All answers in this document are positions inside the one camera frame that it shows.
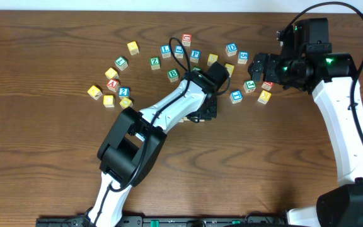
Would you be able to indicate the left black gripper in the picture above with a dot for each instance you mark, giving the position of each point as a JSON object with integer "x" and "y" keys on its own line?
{"x": 207, "y": 113}

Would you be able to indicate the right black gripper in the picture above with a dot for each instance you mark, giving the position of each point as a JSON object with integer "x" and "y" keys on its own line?
{"x": 267, "y": 68}

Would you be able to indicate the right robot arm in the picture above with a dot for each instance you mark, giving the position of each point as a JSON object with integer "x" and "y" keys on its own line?
{"x": 307, "y": 62}

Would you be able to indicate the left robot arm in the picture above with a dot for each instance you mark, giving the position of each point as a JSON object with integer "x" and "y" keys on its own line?
{"x": 131, "y": 148}

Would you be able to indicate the red M block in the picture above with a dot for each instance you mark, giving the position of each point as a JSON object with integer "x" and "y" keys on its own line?
{"x": 267, "y": 85}

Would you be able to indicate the blue 5 block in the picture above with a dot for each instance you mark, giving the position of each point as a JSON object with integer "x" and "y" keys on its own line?
{"x": 243, "y": 57}

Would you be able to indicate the green J block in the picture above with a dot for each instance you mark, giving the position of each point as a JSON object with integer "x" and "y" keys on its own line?
{"x": 249, "y": 86}

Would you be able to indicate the yellow K block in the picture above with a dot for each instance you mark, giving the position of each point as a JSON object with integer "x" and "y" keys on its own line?
{"x": 264, "y": 97}

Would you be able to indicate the yellow G block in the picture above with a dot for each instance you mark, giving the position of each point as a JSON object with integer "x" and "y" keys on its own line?
{"x": 230, "y": 68}

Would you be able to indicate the blue D block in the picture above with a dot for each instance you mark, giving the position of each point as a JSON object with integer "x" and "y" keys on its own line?
{"x": 231, "y": 49}

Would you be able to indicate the green 4 block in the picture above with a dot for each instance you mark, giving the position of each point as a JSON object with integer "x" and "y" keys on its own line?
{"x": 195, "y": 68}

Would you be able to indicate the green B block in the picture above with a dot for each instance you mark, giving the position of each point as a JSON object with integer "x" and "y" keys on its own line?
{"x": 173, "y": 75}

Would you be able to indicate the yellow S block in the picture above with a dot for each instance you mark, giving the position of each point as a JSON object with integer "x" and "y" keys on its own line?
{"x": 212, "y": 58}

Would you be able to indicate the blue P block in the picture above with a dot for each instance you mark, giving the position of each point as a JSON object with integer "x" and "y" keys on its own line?
{"x": 195, "y": 56}

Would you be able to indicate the blue l block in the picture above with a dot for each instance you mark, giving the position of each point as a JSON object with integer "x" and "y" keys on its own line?
{"x": 179, "y": 52}
{"x": 165, "y": 51}

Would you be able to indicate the green Z block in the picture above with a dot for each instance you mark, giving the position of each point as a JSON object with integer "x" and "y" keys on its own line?
{"x": 155, "y": 63}

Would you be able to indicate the red U block top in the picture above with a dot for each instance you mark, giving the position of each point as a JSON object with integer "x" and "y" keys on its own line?
{"x": 186, "y": 39}

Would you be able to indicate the yellow O block left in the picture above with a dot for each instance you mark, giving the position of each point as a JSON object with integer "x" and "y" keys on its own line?
{"x": 126, "y": 102}

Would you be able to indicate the blue 2 block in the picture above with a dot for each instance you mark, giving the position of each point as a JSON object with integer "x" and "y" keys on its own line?
{"x": 123, "y": 92}

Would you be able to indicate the plain yellow block top left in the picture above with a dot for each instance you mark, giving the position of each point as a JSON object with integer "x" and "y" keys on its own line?
{"x": 133, "y": 47}

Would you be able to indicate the red A block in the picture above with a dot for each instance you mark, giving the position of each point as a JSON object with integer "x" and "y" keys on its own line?
{"x": 113, "y": 85}

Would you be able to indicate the green L block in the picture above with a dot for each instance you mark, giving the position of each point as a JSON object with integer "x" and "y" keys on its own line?
{"x": 121, "y": 63}

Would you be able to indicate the yellow block lower left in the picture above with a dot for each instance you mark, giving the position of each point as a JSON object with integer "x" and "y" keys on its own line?
{"x": 109, "y": 101}

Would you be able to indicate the yellow block far left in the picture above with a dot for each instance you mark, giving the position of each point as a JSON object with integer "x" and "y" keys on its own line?
{"x": 94, "y": 92}

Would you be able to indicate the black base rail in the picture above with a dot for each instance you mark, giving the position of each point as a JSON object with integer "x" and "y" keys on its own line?
{"x": 252, "y": 219}

